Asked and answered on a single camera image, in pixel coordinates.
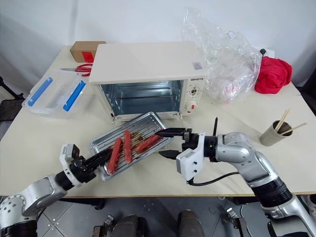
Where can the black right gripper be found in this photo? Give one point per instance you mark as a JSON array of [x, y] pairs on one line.
[[190, 142]]

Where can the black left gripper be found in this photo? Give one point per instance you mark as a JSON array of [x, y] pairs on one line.
[[82, 171]]

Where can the silver metal baking tray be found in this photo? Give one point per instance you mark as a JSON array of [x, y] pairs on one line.
[[145, 123]]

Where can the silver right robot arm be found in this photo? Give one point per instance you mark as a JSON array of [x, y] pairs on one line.
[[261, 163]]

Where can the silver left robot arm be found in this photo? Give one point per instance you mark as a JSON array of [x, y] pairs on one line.
[[37, 192]]

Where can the long red sausage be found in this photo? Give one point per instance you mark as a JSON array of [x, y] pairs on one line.
[[114, 155]]

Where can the short red sausage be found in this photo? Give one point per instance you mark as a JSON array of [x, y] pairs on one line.
[[148, 144]]

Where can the straight red sausage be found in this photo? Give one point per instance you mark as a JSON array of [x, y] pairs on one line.
[[127, 148]]

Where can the oven knob with red mark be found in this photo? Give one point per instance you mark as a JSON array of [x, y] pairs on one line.
[[191, 106]]

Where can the cream toaster oven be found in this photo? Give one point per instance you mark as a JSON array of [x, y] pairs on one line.
[[138, 61]]

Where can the dark rounded shape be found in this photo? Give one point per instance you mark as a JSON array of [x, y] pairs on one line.
[[130, 225], [189, 223]]

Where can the clear container with blue clips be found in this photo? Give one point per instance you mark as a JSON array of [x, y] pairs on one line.
[[53, 96]]

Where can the clear plastic bag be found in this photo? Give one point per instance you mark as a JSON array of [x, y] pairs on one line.
[[222, 64]]

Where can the grey paper cup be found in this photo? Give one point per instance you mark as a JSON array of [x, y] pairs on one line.
[[271, 137]]

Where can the cardboard box with red tape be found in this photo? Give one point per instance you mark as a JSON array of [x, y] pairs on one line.
[[84, 49]]

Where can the wooden chopstick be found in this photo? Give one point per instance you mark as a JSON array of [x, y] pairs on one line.
[[296, 128], [283, 119]]

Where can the black tripod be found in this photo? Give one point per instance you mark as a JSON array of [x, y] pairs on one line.
[[10, 89]]

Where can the red cloth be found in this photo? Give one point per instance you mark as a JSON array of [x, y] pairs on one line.
[[272, 75]]

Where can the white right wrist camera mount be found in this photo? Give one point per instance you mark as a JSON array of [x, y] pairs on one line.
[[188, 163]]

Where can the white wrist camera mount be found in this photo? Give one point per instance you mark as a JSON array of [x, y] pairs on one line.
[[188, 163], [65, 153]]

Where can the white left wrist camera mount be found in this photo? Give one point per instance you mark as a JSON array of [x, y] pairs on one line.
[[65, 153]]

